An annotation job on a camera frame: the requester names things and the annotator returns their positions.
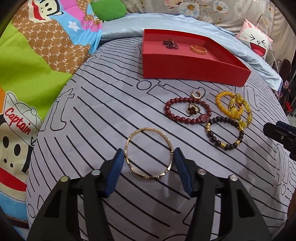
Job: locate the grey floral pillow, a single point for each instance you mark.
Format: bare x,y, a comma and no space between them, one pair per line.
228,14

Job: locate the dark red chair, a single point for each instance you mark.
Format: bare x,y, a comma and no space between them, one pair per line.
284,68

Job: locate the thin gold bangle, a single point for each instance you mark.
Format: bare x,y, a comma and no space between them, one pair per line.
129,162

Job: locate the green plush pillow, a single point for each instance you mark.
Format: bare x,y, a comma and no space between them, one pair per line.
107,10

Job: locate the gold chain bangle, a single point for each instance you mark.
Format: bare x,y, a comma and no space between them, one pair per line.
198,49

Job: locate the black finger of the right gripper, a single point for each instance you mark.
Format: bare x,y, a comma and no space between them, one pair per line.
287,139
286,126

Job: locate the red cardboard tray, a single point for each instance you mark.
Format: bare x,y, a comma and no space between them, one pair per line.
166,54

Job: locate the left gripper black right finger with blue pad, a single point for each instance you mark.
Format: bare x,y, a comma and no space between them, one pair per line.
240,219

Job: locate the grey striped bed sheet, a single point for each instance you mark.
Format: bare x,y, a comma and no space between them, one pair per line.
107,99

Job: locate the white pink cat cushion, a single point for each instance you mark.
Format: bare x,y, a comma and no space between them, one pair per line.
254,38

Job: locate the colorful cartoon monkey quilt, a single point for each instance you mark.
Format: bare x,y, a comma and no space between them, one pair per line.
43,43

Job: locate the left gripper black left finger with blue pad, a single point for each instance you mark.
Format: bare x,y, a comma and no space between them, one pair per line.
58,217

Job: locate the light blue blanket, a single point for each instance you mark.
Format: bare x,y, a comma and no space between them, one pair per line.
133,25

